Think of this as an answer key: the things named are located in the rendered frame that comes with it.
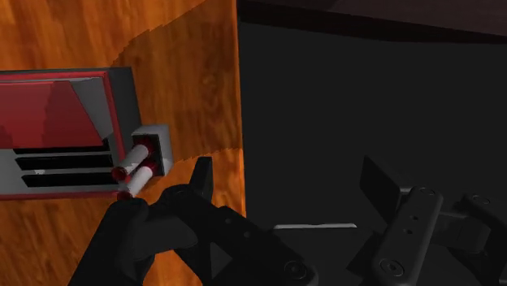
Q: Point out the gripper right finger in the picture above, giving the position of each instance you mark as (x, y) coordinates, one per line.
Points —
(408, 233)

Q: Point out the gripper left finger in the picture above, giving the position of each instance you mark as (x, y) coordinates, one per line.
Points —
(233, 241)

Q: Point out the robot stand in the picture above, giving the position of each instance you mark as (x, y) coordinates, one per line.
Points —
(356, 103)

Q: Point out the red and grey toaster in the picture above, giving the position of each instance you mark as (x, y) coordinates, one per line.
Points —
(59, 119)

